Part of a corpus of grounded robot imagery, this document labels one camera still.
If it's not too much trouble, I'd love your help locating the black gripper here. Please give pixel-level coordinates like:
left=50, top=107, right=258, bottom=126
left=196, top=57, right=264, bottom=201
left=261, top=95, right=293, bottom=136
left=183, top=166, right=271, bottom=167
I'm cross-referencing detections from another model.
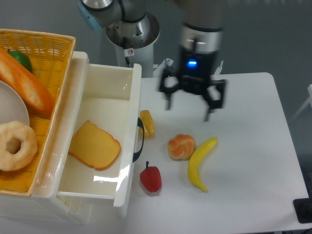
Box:
left=159, top=46, right=228, bottom=122

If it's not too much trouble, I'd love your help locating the orange bread slice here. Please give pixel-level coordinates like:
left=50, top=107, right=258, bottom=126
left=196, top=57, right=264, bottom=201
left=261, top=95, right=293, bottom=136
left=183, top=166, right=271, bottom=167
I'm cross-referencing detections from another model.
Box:
left=68, top=120, right=121, bottom=171

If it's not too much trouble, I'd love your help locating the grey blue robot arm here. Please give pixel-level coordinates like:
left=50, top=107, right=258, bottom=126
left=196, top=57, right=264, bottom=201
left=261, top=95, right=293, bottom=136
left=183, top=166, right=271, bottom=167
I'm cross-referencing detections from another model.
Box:
left=78, top=0, right=226, bottom=113

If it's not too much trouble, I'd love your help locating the orange bread roll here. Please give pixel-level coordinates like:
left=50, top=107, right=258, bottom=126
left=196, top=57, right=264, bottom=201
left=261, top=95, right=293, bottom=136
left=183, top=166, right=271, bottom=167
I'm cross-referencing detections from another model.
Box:
left=167, top=134, right=195, bottom=161

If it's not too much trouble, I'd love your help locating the upper white drawer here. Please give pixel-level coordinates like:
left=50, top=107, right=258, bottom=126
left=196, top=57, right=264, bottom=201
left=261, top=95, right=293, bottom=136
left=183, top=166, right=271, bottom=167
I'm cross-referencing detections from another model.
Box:
left=58, top=64, right=144, bottom=209

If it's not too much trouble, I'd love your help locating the yellow corn cob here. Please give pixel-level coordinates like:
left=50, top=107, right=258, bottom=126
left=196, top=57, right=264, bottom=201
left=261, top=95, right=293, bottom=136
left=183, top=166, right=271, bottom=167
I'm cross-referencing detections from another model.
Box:
left=139, top=110, right=155, bottom=138

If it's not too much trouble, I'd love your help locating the yellow banana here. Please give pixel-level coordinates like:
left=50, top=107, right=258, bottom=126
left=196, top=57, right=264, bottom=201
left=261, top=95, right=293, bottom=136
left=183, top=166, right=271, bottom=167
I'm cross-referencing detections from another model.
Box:
left=188, top=137, right=218, bottom=193

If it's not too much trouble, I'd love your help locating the red bell pepper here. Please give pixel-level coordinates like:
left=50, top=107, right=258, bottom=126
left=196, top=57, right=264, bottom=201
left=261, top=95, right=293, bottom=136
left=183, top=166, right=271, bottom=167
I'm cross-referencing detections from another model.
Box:
left=140, top=161, right=162, bottom=193

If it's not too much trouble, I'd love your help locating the yellow woven basket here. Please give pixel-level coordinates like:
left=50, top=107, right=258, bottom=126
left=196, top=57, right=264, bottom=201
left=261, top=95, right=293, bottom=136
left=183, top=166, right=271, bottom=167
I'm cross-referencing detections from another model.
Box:
left=0, top=29, right=76, bottom=196

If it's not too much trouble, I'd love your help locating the orange baguette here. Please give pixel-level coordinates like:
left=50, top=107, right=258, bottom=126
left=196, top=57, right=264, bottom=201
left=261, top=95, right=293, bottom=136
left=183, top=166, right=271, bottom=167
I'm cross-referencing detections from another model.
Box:
left=0, top=49, right=55, bottom=116

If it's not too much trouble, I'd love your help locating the black device at edge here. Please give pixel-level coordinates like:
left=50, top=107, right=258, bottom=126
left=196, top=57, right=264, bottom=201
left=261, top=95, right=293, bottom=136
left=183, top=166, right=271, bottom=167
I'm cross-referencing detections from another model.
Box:
left=293, top=198, right=312, bottom=224

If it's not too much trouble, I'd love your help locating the green avocado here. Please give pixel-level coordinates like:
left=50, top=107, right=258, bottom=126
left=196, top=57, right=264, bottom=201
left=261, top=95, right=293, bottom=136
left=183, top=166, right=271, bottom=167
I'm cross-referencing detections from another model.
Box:
left=7, top=49, right=33, bottom=73

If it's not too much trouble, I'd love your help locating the white plate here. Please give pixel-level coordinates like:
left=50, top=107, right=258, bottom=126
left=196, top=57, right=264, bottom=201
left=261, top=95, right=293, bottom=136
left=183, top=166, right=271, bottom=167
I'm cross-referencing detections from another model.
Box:
left=0, top=81, right=30, bottom=126

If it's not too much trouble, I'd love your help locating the beige bagel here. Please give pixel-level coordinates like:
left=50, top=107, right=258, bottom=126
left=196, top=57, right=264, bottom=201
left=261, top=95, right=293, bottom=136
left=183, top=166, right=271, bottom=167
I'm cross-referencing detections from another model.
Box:
left=0, top=121, right=37, bottom=172

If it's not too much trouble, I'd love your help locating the white metal bracket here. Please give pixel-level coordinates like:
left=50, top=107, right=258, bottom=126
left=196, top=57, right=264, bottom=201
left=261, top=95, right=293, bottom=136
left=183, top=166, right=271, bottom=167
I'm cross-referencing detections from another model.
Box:
left=214, top=60, right=224, bottom=75

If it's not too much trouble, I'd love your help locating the black drawer handle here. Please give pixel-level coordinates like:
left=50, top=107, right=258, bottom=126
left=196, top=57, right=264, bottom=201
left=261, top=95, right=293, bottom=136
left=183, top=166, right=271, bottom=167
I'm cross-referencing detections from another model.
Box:
left=133, top=117, right=145, bottom=163

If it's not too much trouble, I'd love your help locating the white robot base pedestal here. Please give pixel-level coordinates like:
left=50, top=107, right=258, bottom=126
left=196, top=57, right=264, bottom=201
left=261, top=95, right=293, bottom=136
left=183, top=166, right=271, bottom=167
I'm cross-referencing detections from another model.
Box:
left=106, top=12, right=174, bottom=78

